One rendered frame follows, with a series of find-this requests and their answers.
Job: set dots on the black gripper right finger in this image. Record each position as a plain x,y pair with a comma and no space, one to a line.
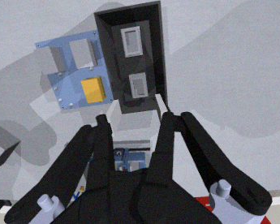
234,197

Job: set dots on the yellow rectangular block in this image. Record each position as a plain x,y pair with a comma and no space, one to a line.
93,89

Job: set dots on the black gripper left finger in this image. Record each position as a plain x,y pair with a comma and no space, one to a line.
46,200

